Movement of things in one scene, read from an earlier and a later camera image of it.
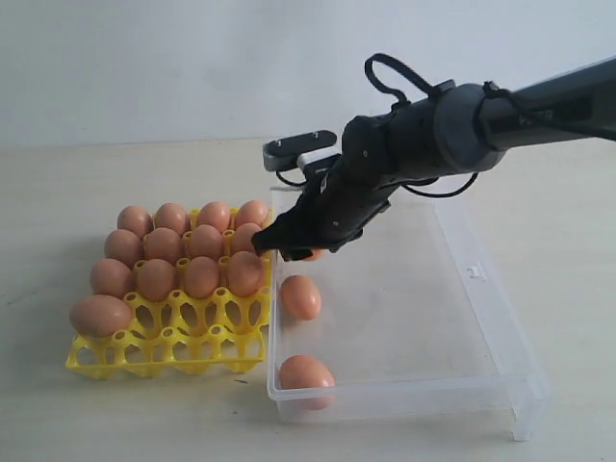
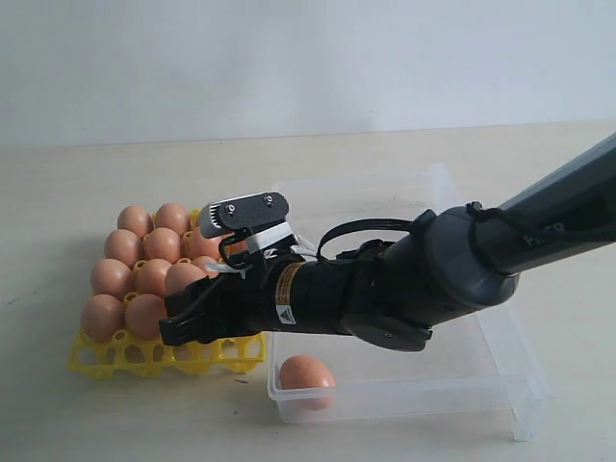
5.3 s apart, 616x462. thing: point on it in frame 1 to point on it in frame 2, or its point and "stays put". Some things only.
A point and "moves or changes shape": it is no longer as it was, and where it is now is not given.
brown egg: x=100 y=316 moves or changes shape
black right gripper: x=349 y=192 to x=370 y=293
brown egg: x=123 y=245 stays put
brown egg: x=173 y=217 stays put
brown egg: x=112 y=278 stays put
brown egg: x=300 y=297 moves or changes shape
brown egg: x=318 y=255 moves or changes shape
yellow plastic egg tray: x=224 y=332 stays put
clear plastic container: x=410 y=327 stays put
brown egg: x=156 y=278 stays put
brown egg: x=162 y=243 stays put
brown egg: x=135 y=218 stays put
